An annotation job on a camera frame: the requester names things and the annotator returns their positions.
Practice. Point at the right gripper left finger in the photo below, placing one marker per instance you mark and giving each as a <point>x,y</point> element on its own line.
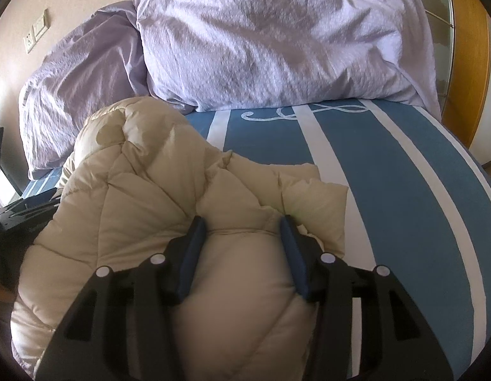
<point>182,255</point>

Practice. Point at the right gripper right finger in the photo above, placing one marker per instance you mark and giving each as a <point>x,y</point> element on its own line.
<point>302,253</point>

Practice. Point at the beige puffer down jacket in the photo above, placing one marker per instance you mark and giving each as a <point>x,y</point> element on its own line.
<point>139,173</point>

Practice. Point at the blue white striped bedsheet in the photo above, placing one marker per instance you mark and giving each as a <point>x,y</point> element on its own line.
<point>417,201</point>

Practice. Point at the darker lavender pillow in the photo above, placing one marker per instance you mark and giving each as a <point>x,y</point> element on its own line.
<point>98,64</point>

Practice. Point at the large lavender pillow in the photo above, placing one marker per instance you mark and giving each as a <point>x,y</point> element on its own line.
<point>209,55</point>

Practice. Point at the wooden wardrobe with glass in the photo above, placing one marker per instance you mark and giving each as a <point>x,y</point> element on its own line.
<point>461,32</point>

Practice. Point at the white wall switch plate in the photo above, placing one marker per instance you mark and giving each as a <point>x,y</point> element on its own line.
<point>36,31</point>

